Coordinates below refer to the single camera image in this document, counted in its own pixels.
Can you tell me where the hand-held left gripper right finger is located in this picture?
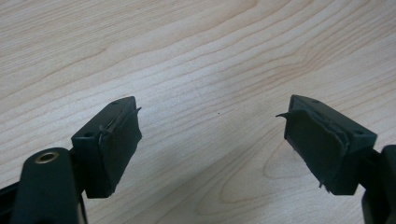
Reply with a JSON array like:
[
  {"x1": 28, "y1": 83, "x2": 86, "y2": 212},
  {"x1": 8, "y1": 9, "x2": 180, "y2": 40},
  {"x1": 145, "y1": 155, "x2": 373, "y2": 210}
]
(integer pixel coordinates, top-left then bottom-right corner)
[{"x1": 276, "y1": 94, "x2": 378, "y2": 196}]

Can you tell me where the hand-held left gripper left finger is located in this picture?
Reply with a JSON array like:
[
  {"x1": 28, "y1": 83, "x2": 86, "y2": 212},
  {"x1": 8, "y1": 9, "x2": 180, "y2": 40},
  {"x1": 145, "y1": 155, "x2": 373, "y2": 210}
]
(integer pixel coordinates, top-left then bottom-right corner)
[{"x1": 70, "y1": 95, "x2": 143, "y2": 200}]

